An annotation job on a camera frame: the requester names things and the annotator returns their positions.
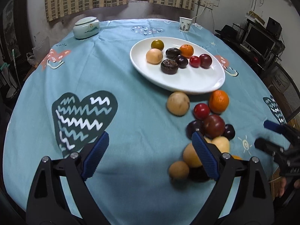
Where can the computer monitor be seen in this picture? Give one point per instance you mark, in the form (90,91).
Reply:
(259,39)

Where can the black bag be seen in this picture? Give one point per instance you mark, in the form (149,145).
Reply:
(226,31)

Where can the black speaker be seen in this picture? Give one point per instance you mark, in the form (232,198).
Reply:
(274,27)

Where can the printed paper cup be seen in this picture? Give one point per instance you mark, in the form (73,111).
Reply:
(185,25)

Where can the black desk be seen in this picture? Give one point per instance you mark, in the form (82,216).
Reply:
(243,56)

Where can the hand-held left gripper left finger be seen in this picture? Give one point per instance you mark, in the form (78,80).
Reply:
(96,155)

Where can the dark purple plum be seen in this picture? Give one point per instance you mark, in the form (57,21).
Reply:
(229,131)
(193,129)
(182,61)

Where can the small tan longan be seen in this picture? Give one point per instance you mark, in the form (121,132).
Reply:
(178,170)

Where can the white oval plate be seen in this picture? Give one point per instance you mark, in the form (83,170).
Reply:
(194,82)

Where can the black mesh chair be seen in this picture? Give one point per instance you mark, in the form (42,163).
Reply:
(283,86)

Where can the clear plastic bag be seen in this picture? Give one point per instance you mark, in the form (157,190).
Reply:
(35,56)

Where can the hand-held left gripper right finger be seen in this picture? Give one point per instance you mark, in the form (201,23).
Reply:
(206,155)

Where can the dark brown water chestnut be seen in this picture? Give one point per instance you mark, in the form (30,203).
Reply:
(169,66)
(173,52)

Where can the white ceramic lidded jar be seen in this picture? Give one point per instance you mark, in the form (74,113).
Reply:
(86,29)

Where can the yellow orange round fruit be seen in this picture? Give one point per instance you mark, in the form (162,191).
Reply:
(235,157)

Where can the tan striped round fruit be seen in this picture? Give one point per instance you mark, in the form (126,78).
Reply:
(178,103)

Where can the person's right hand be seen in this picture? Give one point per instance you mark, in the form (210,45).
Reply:
(282,187)

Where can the orange tangerine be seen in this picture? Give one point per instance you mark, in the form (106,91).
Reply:
(186,51)
(218,101)

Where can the blue printed tablecloth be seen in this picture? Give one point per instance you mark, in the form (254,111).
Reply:
(131,112)

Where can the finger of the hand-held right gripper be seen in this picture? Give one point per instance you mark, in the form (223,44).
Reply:
(273,125)
(267,145)

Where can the pale yellow pear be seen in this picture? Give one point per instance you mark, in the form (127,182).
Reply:
(221,144)

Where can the bright red plum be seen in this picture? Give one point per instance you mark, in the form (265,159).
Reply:
(201,111)
(194,61)

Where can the white wall socket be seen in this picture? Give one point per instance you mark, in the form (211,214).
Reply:
(206,4)

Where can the dark red plum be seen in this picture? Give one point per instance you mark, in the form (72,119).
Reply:
(213,126)
(205,61)

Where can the greenish yellow citrus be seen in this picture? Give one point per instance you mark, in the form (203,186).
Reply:
(157,45)

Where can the beige flat box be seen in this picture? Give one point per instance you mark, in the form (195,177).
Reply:
(255,16)

